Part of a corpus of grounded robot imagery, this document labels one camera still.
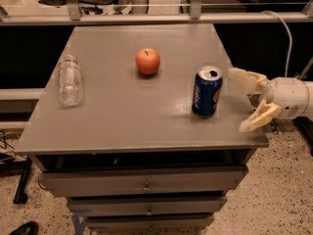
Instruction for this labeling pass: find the black stand leg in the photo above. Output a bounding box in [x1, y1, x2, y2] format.
[13, 158, 32, 205]

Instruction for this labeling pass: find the white cable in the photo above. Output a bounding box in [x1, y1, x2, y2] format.
[262, 10, 293, 78]

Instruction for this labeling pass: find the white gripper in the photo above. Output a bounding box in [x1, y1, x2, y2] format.
[228, 68, 309, 132]

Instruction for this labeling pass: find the grey drawer cabinet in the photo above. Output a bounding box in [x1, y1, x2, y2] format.
[14, 23, 270, 232]

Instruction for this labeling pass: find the red apple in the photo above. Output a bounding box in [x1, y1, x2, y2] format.
[135, 48, 160, 75]

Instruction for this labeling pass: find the clear plastic water bottle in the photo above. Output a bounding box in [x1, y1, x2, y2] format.
[58, 55, 83, 107]

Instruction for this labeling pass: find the grey metal railing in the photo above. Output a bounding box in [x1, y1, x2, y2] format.
[0, 0, 313, 26]

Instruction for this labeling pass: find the middle grey drawer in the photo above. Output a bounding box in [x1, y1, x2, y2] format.
[68, 195, 227, 216]

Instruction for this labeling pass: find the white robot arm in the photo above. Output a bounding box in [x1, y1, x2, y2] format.
[228, 68, 313, 132]

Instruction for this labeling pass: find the blue pepsi can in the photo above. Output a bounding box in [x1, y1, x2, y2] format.
[192, 66, 223, 118]

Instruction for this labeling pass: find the bottom grey drawer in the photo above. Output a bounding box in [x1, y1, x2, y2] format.
[86, 213, 213, 230]

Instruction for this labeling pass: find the grey drawer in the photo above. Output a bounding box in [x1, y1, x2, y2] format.
[39, 165, 247, 197]
[86, 213, 213, 230]
[68, 195, 227, 216]

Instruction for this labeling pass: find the black shoe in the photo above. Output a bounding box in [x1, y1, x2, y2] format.
[9, 221, 39, 235]

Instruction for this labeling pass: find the top grey drawer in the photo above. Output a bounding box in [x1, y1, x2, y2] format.
[39, 165, 247, 197]

